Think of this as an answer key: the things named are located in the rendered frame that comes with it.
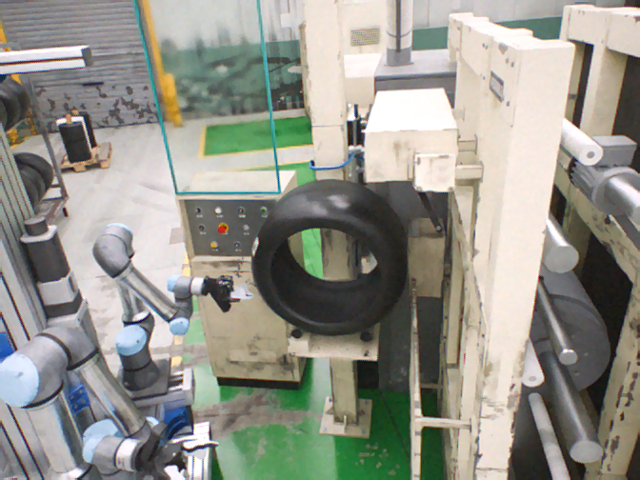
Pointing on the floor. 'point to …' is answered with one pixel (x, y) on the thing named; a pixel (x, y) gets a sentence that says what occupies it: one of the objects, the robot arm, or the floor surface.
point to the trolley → (30, 171)
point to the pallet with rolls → (80, 143)
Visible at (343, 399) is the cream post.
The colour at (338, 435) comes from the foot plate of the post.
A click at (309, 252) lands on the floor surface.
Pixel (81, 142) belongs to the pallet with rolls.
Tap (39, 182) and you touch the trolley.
